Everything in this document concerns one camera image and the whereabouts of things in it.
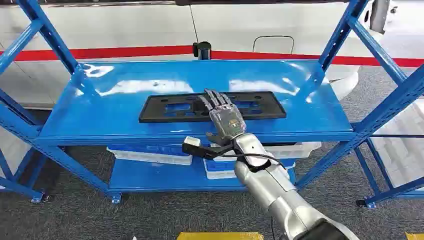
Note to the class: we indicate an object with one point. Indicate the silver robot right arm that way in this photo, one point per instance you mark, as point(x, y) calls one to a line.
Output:
point(278, 195)

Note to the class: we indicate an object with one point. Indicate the black plastic plate frame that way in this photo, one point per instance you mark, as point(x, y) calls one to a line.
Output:
point(261, 111)

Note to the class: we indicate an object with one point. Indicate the white plastic bin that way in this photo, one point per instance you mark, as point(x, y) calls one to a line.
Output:
point(294, 150)
point(218, 170)
point(149, 155)

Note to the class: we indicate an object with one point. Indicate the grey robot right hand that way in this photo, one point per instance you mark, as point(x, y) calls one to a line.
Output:
point(227, 121)

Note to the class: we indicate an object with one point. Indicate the yellow floor tape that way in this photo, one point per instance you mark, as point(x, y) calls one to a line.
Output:
point(415, 236)

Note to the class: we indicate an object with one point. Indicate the blue metal shelf rack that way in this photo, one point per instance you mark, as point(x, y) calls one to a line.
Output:
point(132, 106)
point(399, 192)

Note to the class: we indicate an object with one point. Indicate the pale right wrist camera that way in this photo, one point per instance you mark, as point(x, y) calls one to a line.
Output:
point(192, 141)

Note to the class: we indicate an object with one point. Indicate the white vehicle with red stripe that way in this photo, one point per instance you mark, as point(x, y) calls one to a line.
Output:
point(132, 30)

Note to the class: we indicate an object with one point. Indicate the grey vehicle mirror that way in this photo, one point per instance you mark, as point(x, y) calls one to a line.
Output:
point(379, 15)

